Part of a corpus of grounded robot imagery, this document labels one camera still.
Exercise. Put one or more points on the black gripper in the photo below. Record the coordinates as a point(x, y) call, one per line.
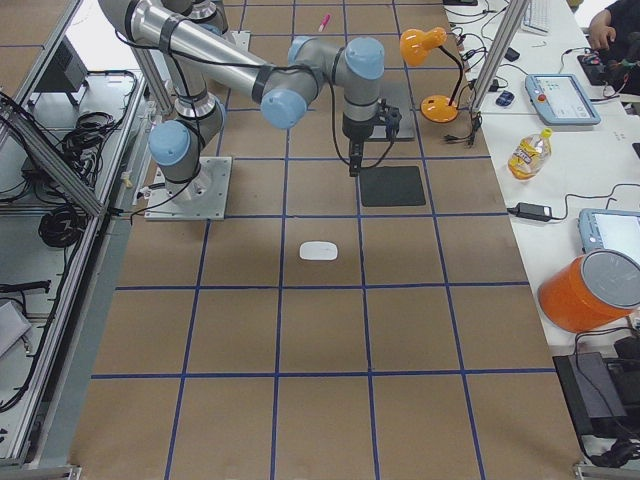
point(355, 130)

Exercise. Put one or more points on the white computer mouse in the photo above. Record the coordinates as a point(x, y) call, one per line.
point(318, 251)

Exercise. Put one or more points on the pink marker pen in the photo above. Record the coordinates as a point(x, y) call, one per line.
point(324, 22)

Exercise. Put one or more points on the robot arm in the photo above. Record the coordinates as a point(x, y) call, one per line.
point(196, 51)

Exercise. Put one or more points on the black mousepad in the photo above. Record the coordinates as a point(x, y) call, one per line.
point(391, 187)

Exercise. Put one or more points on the black power adapter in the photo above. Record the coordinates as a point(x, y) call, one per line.
point(531, 211)

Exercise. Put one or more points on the blue teach pendant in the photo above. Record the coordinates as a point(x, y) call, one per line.
point(560, 100)
point(610, 229)

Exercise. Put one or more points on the orange cylindrical container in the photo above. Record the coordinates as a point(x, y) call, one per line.
point(593, 290)

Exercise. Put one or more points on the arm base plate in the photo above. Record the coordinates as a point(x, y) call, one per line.
point(204, 198)

